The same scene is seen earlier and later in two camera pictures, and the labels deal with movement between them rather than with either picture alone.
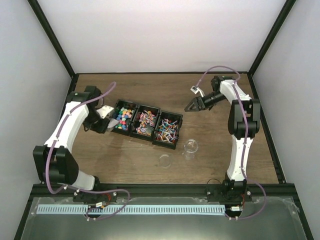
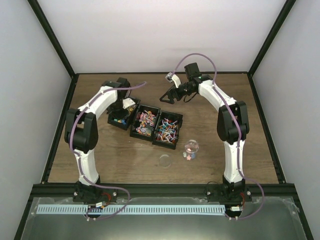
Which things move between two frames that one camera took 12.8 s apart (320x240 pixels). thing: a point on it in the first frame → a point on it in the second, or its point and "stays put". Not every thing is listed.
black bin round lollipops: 167,129 stays put
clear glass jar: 190,147 stays put
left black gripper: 101,129 → 118,115
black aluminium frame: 282,189 stays put
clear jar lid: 165,160 stays put
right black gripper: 196,101 → 170,93
